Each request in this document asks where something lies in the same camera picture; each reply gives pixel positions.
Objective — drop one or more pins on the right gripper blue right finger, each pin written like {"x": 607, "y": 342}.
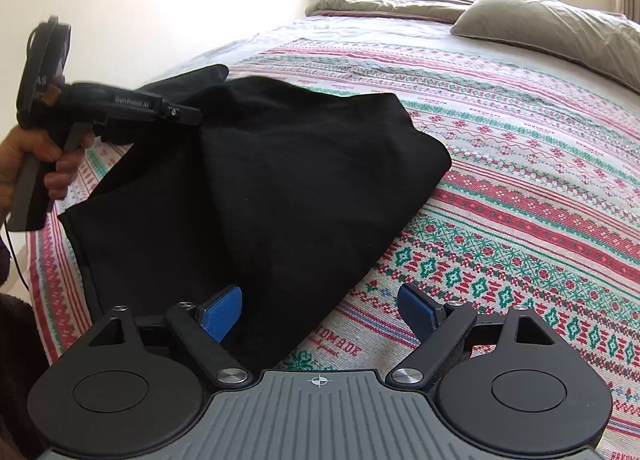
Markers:
{"x": 421, "y": 313}

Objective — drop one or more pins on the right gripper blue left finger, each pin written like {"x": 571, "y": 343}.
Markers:
{"x": 219, "y": 314}

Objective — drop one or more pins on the black pants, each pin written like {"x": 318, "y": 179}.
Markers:
{"x": 289, "y": 194}

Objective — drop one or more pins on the person left hand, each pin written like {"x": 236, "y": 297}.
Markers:
{"x": 19, "y": 143}

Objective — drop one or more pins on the patterned bedspread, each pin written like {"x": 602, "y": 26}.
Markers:
{"x": 530, "y": 241}

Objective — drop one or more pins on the folded grey duvet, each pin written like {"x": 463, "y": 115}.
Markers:
{"x": 442, "y": 11}

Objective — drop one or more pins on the grey pillow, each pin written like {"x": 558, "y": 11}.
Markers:
{"x": 603, "y": 42}

